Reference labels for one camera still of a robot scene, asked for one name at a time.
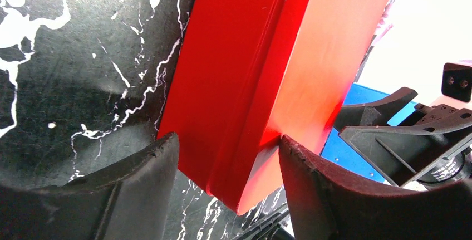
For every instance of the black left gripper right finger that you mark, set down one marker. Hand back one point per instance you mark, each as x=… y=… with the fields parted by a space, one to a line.
x=327 y=201

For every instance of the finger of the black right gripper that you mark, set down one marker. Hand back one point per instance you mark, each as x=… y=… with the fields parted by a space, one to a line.
x=374 y=113
x=385 y=149

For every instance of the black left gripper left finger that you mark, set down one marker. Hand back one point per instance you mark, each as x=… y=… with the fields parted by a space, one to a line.
x=128 y=199

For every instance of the red tin lid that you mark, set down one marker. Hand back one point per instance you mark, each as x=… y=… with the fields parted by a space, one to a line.
x=311 y=62

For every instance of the red chocolate box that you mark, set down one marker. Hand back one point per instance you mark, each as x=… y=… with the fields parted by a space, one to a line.
x=218 y=61

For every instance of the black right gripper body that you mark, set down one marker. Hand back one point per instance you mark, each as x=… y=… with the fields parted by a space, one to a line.
x=441 y=156

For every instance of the blue folder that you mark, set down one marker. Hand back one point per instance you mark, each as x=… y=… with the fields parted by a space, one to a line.
x=338 y=152

